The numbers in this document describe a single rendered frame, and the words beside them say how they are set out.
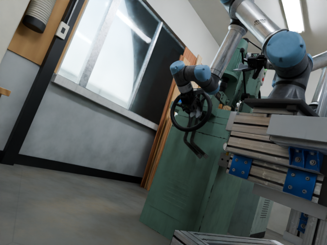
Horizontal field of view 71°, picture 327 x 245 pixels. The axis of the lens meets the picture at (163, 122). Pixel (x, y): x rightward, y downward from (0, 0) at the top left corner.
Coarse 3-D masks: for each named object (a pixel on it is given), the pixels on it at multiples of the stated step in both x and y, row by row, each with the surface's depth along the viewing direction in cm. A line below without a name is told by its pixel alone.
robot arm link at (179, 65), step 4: (180, 60) 112; (172, 64) 112; (176, 64) 110; (180, 64) 108; (184, 64) 110; (172, 68) 109; (176, 68) 108; (180, 68) 108; (172, 72) 111; (176, 72) 109; (180, 72) 109; (176, 76) 111; (180, 76) 110; (176, 80) 113; (180, 80) 112; (184, 80) 111; (176, 84) 117; (180, 84) 114; (184, 84) 113
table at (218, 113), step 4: (176, 108) 172; (180, 108) 170; (204, 108) 148; (212, 108) 147; (216, 108) 154; (176, 112) 183; (204, 112) 151; (212, 112) 147; (216, 112) 152; (220, 112) 151; (224, 112) 150; (228, 112) 148; (240, 112) 144; (216, 116) 152; (220, 116) 151; (224, 116) 149; (228, 116) 148
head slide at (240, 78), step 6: (240, 72) 180; (240, 78) 181; (228, 84) 183; (234, 84) 180; (240, 84) 184; (228, 90) 181; (234, 90) 178; (228, 96) 179; (234, 96) 178; (234, 102) 180
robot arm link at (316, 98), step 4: (324, 68) 140; (324, 72) 139; (320, 76) 141; (324, 76) 138; (320, 80) 139; (324, 80) 137; (320, 84) 138; (316, 88) 139; (320, 88) 136; (316, 92) 138; (320, 92) 136; (316, 96) 136; (312, 100) 138; (316, 100) 135; (312, 104) 135; (316, 104) 133; (312, 108) 134; (316, 108) 132
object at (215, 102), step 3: (201, 96) 152; (210, 96) 148; (213, 96) 149; (213, 99) 149; (216, 99) 153; (204, 102) 149; (213, 102) 150; (216, 102) 154; (219, 102) 158; (204, 105) 149; (213, 105) 151; (216, 105) 155; (213, 108) 152
